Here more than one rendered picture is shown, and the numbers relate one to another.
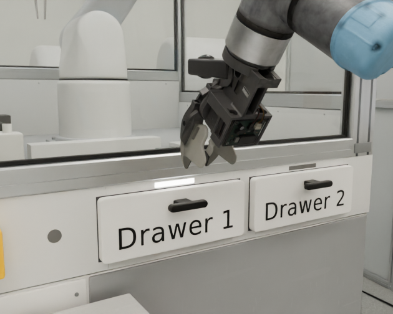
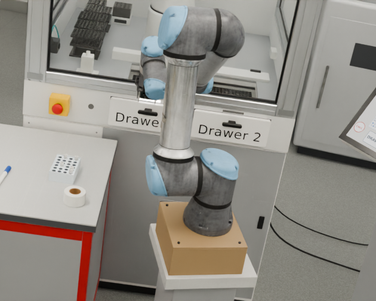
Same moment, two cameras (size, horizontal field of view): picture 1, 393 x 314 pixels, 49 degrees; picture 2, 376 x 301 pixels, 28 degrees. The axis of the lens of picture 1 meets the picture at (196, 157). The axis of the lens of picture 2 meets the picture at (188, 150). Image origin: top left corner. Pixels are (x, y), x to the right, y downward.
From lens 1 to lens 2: 2.16 m
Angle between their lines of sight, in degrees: 33
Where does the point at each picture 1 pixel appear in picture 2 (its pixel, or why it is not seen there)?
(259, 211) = (195, 127)
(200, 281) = not seen: hidden behind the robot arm
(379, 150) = not seen: outside the picture
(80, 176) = (105, 85)
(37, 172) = (87, 80)
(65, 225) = (96, 103)
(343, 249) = (261, 168)
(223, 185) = not seen: hidden behind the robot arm
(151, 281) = (131, 140)
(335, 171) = (255, 120)
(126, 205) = (122, 104)
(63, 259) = (93, 116)
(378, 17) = (148, 85)
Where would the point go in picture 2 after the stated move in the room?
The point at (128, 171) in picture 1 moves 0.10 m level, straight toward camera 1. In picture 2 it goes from (127, 88) to (114, 97)
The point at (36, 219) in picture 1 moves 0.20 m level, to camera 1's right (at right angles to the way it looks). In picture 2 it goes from (85, 98) to (127, 116)
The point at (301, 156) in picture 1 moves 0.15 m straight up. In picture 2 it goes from (232, 106) to (239, 68)
